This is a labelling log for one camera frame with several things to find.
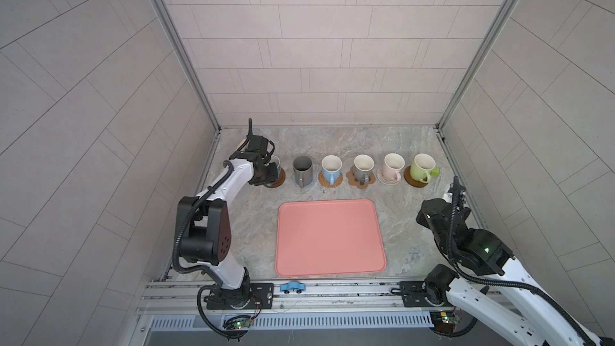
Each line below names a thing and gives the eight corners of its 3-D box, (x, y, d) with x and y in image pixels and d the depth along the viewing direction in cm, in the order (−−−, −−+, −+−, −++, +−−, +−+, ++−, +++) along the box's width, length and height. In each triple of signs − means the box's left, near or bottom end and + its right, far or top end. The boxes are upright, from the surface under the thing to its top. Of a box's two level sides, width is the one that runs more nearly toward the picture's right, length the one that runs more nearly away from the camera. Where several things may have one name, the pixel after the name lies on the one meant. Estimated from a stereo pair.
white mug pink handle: (380, 186, 98) (386, 172, 90) (382, 166, 104) (387, 151, 96) (397, 190, 97) (404, 176, 89) (398, 169, 103) (404, 155, 95)
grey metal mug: (294, 193, 96) (292, 178, 87) (295, 171, 102) (294, 155, 94) (312, 193, 96) (311, 178, 87) (312, 171, 102) (312, 155, 94)
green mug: (404, 182, 98) (412, 169, 90) (410, 165, 104) (418, 150, 96) (422, 190, 96) (431, 177, 88) (428, 172, 102) (437, 158, 94)
